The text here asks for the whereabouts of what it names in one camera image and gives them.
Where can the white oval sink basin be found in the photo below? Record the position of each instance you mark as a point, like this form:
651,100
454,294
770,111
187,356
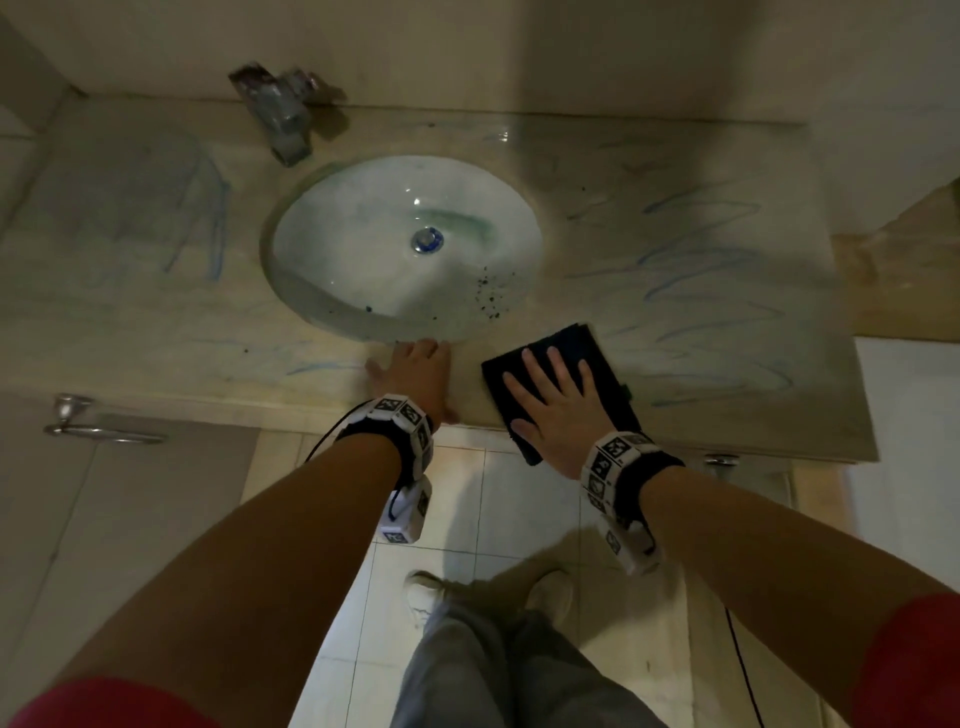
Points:
352,255

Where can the person's right forearm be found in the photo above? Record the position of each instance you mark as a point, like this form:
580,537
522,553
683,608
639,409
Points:
772,570

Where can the chrome sink drain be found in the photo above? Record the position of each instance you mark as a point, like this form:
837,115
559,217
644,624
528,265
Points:
427,240

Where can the chrome faucet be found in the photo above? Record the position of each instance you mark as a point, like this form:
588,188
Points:
281,112

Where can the white shoe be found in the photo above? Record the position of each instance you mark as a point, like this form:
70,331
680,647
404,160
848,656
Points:
551,596
424,596

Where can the person's left hand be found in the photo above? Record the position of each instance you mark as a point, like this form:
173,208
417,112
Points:
416,375

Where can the person's right hand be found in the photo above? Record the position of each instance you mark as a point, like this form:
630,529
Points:
566,427

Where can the person's left forearm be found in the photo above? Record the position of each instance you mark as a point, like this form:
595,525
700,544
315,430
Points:
262,585

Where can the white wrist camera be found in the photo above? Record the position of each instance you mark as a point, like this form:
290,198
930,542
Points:
403,514
630,547

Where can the beige stone tub ledge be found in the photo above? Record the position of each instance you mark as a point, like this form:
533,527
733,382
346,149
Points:
907,277

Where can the red shirt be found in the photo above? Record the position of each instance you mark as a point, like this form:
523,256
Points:
915,660

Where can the black cloth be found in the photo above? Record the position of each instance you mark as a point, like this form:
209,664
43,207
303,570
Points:
571,337

